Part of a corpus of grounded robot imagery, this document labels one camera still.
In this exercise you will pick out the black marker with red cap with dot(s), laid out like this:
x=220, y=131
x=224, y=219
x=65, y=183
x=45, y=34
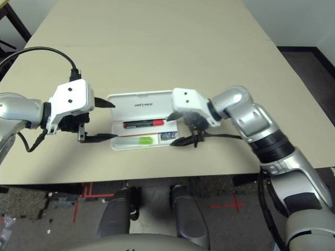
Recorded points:
x=141, y=124

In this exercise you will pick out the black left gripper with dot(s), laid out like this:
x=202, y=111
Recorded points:
x=72, y=123

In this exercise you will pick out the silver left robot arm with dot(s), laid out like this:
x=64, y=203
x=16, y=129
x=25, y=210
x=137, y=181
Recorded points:
x=18, y=107

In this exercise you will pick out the small dark blue eraser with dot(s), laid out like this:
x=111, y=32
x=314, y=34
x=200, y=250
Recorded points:
x=167, y=136

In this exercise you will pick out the red floor tape lines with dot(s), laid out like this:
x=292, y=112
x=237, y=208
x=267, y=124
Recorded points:
x=89, y=195

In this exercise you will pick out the clear plastic bag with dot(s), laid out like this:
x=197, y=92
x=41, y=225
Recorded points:
x=6, y=230

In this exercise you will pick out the red floor tape cross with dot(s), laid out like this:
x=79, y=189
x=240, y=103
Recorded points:
x=236, y=204

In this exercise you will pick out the grey robot torso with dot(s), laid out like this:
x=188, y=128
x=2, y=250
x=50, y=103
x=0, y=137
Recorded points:
x=136, y=244

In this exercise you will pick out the white plastic pencil case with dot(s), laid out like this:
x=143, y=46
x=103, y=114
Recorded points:
x=141, y=104

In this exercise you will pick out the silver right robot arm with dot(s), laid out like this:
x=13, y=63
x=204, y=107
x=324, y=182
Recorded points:
x=246, y=109

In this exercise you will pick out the side table with black frame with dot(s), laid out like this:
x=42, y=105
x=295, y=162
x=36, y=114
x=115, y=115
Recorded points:
x=18, y=21

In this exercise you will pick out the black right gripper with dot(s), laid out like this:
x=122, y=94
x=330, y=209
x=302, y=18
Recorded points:
x=197, y=123

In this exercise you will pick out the grey robot left leg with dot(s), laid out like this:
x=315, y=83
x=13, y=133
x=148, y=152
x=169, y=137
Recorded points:
x=113, y=217

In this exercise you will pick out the grey robot right leg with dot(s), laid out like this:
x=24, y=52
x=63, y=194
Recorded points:
x=189, y=217

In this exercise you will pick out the translucent tube with green cap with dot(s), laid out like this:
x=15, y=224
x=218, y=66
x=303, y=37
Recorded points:
x=145, y=140

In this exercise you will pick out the grey robot leg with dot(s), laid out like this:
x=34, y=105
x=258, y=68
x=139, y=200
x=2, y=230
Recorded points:
x=113, y=217
x=189, y=217

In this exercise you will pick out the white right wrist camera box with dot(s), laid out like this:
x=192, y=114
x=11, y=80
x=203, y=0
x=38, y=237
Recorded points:
x=188, y=102

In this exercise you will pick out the black table foot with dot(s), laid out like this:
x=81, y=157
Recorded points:
x=246, y=179
x=52, y=188

